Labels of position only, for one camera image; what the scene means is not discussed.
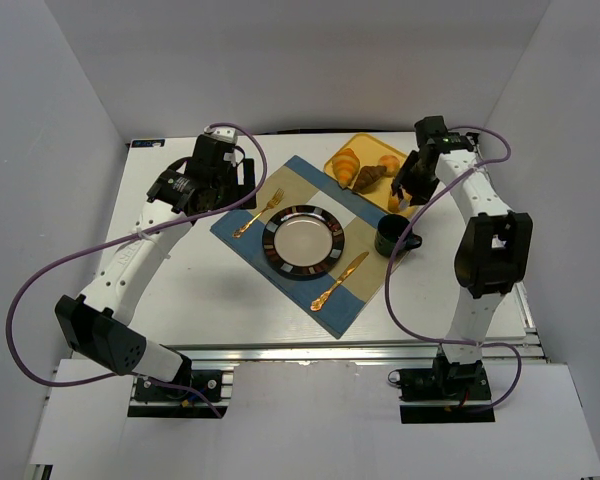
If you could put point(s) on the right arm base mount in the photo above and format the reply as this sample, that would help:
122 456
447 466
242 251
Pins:
424 402

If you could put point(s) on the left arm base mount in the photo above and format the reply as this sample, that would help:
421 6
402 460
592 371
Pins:
214 382

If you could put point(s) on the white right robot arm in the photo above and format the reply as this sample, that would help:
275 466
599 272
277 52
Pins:
493 252

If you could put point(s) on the dark green mug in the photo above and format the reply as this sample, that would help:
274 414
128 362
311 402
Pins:
389 229

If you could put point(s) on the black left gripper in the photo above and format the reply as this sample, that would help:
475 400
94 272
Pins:
247 182

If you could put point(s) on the gold fork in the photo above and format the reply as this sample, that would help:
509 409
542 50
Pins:
273 202

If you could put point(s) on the small round bun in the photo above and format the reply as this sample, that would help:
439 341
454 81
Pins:
391 163

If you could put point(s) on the gold knife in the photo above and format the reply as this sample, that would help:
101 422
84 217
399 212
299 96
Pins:
318 303

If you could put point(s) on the large striped croissant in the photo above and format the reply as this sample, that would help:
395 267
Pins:
345 165

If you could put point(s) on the small striped croissant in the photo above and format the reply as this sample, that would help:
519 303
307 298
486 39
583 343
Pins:
395 204

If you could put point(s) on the metal bread tongs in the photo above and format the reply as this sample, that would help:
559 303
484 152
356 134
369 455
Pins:
399 190

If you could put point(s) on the aluminium table frame rail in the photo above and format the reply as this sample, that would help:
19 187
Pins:
210 301

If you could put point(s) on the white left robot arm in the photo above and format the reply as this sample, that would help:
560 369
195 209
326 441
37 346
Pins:
96 323

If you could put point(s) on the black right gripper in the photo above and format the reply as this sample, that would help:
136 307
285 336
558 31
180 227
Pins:
412 178

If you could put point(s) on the black rimmed beige plate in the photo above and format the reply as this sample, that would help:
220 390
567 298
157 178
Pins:
303 242

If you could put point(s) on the blue beige checked placemat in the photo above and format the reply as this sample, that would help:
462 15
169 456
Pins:
304 184

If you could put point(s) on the yellow tray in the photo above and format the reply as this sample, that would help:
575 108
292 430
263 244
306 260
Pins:
369 149

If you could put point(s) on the chocolate croissant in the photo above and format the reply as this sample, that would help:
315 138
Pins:
368 176

